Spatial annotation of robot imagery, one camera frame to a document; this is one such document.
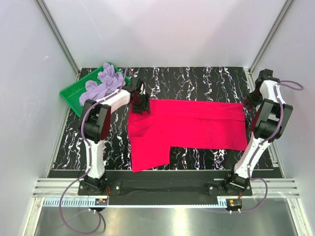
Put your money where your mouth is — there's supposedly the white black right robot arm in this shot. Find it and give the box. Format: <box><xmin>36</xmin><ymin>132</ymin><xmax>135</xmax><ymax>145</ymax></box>
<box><xmin>220</xmin><ymin>69</ymin><xmax>293</xmax><ymax>196</ymax></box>

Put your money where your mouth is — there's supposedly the aluminium frame profile right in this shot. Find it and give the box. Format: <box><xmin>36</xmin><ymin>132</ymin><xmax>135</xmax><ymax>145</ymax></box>
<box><xmin>248</xmin><ymin>0</ymin><xmax>296</xmax><ymax>74</ymax></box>

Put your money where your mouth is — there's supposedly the right orange connector box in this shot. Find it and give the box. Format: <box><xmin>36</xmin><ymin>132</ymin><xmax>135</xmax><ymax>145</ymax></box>
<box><xmin>226</xmin><ymin>198</ymin><xmax>243</xmax><ymax>214</ymax></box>

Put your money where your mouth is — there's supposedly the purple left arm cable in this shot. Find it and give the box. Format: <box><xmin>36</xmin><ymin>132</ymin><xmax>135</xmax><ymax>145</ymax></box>
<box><xmin>59</xmin><ymin>67</ymin><xmax>135</xmax><ymax>233</ymax></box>

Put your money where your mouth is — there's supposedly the aluminium frame profile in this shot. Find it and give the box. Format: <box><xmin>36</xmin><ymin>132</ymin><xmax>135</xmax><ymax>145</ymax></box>
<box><xmin>248</xmin><ymin>0</ymin><xmax>296</xmax><ymax>74</ymax></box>
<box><xmin>35</xmin><ymin>0</ymin><xmax>81</xmax><ymax>76</ymax></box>

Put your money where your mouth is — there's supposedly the red t shirt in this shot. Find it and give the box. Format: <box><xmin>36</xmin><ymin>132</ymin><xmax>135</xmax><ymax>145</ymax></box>
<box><xmin>127</xmin><ymin>99</ymin><xmax>248</xmax><ymax>172</ymax></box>

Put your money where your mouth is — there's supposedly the green plastic bin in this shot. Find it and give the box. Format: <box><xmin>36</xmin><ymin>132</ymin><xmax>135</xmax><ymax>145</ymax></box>
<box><xmin>60</xmin><ymin>63</ymin><xmax>130</xmax><ymax>117</ymax></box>

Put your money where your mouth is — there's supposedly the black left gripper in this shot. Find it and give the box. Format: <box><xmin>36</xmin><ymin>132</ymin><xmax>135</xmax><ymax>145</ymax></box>
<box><xmin>131</xmin><ymin>92</ymin><xmax>150</xmax><ymax>115</ymax></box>

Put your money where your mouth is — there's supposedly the lavender t shirt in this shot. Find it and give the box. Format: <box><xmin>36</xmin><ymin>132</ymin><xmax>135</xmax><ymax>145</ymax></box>
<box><xmin>79</xmin><ymin>62</ymin><xmax>126</xmax><ymax>106</ymax></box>

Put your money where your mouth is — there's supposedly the grey slotted cable duct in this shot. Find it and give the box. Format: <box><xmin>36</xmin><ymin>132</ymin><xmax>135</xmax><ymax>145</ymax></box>
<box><xmin>44</xmin><ymin>197</ymin><xmax>227</xmax><ymax>208</ymax></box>

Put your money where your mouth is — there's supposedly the left small circuit board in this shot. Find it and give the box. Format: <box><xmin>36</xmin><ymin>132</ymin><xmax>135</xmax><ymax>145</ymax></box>
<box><xmin>94</xmin><ymin>198</ymin><xmax>108</xmax><ymax>206</ymax></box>

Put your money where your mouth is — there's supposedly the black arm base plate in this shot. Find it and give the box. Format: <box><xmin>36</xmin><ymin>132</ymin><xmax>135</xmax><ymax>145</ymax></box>
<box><xmin>78</xmin><ymin>171</ymin><xmax>250</xmax><ymax>200</ymax></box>

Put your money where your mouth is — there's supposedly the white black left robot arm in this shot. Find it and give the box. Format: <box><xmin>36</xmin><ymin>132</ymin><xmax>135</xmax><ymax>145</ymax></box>
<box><xmin>79</xmin><ymin>78</ymin><xmax>151</xmax><ymax>195</ymax></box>

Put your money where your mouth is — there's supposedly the aluminium front rail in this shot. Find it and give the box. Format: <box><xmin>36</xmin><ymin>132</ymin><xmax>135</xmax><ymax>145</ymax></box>
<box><xmin>33</xmin><ymin>178</ymin><xmax>300</xmax><ymax>199</ymax></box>

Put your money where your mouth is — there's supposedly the aluminium frame profile left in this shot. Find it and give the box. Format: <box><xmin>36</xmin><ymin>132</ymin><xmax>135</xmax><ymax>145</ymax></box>
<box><xmin>35</xmin><ymin>0</ymin><xmax>81</xmax><ymax>76</ymax></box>

